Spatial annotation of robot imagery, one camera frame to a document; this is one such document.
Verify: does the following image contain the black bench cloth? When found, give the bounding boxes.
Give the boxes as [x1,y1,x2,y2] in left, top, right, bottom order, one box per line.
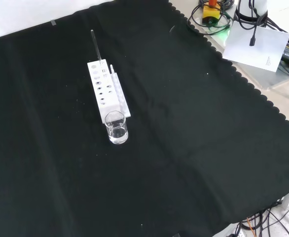
[0,0,289,237]

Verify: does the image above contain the black looped cable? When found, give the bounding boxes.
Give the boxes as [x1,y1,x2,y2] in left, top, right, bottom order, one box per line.
[187,0,235,32]

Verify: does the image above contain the white test tube rack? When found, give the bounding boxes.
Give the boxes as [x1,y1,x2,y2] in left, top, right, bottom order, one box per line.
[87,59,131,123]

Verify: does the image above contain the green cable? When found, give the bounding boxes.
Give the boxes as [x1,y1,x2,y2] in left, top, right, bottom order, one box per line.
[207,11,233,35]

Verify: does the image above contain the black cable with plug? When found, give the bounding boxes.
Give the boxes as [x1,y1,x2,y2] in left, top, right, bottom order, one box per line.
[234,0,271,47]

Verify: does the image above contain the orange cable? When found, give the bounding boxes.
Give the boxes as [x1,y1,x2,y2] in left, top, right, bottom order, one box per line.
[247,217,256,237]

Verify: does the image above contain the black cable bundle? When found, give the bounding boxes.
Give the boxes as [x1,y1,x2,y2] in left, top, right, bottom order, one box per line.
[233,201,289,237]

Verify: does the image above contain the white paper sheet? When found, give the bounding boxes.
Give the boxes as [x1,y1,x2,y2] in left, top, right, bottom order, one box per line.
[222,23,289,73]

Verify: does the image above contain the pale grey board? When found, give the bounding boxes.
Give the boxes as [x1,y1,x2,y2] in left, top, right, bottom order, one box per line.
[203,4,289,90]

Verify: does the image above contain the yellow stop button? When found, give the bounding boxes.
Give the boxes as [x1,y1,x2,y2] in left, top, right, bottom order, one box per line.
[202,0,221,27]

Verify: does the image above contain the small clear glass beaker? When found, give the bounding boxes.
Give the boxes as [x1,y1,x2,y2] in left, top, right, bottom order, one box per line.
[104,111,129,145]

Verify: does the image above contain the glass rod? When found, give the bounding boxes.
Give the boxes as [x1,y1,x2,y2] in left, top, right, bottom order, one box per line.
[91,30,102,64]

